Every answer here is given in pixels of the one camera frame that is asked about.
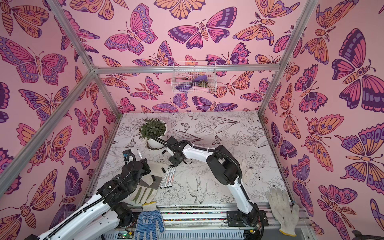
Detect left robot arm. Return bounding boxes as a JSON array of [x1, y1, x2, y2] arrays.
[[26, 159, 151, 240]]

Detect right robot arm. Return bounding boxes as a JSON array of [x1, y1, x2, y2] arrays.
[[152, 137, 269, 232]]

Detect grey white work glove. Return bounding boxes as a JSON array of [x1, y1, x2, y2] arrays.
[[129, 161, 168, 205]]

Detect white plant pot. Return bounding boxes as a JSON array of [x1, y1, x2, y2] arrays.
[[145, 119, 169, 150]]

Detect green potted plant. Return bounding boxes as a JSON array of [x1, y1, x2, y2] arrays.
[[139, 118, 167, 140]]

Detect blue dotted glove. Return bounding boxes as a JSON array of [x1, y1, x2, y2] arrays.
[[134, 202, 165, 240]]

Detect white knit glove on table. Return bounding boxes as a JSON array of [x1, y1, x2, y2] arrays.
[[241, 160, 254, 184]]

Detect white knit glove right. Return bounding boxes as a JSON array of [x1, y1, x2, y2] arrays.
[[266, 188, 300, 237]]

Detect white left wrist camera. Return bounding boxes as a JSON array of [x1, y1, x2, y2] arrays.
[[123, 149, 136, 165]]

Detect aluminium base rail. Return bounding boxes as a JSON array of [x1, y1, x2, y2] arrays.
[[65, 202, 313, 240]]

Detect wire wall basket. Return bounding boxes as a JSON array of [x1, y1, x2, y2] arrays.
[[171, 61, 218, 94]]

